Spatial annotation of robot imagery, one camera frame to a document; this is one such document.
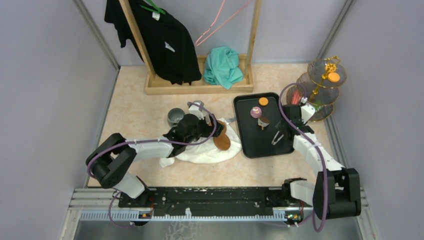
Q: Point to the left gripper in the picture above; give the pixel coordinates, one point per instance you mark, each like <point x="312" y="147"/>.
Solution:
<point x="208" y="129"/>

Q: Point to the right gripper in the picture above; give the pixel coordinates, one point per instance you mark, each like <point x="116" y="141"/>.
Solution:
<point x="280" y="126"/>

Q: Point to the chocolate biscuit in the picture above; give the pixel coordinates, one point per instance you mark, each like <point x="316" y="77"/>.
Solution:
<point x="263" y="122"/>

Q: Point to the red cake slice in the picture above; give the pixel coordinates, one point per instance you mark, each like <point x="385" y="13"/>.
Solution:
<point x="296" y="98"/>

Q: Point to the green cake slice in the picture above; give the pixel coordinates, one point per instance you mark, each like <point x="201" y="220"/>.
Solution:
<point x="318" y="107"/>

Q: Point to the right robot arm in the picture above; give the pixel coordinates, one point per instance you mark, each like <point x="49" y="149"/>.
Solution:
<point x="336" y="191"/>

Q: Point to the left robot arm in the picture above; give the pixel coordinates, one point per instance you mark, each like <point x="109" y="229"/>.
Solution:
<point x="109" y="164"/>

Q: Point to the white speckled mug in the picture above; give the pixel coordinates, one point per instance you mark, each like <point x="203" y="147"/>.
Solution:
<point x="198" y="108"/>

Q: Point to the grey-blue ceramic mug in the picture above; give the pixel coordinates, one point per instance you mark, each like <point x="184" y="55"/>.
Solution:
<point x="174" y="116"/>

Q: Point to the white towel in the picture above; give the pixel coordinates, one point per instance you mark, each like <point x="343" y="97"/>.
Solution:
<point x="208" y="153"/>

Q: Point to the upper wooden coaster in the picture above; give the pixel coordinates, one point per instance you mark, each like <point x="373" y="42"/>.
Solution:
<point x="221" y="127"/>

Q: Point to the wooden coaster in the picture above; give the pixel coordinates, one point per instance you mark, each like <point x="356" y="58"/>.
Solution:
<point x="222" y="142"/>
<point x="221" y="127"/>

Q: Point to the black baking tray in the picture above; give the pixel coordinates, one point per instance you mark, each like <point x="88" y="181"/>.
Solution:
<point x="256" y="143"/>

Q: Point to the lower wooden coaster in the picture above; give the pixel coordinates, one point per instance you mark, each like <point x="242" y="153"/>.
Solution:
<point x="222" y="142"/>

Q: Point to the pink cupcake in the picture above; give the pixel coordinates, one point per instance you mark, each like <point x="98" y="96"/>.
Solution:
<point x="256" y="112"/>

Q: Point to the orange biscuit on tray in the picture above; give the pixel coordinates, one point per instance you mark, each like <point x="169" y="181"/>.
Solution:
<point x="263" y="101"/>

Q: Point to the wooden clothes rack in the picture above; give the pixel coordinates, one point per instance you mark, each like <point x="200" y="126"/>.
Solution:
<point x="155" y="85"/>

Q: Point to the three-tier glass stand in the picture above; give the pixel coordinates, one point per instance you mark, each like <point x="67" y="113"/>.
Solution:
<point x="314" y="85"/>

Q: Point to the teal cloth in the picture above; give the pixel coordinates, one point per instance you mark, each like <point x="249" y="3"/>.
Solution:
<point x="221" y="67"/>

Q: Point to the orange macaron on stand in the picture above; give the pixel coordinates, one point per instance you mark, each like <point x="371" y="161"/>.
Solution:
<point x="333" y="77"/>

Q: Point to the black t-shirt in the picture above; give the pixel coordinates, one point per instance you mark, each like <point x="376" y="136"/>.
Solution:
<point x="169" y="45"/>

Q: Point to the green hanger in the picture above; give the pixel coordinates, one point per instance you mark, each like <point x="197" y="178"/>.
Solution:
<point x="152" y="7"/>

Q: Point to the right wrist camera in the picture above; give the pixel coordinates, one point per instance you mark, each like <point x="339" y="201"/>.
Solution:
<point x="307" y="109"/>

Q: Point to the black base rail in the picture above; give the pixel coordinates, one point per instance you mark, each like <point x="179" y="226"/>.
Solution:
<point x="240" y="203"/>

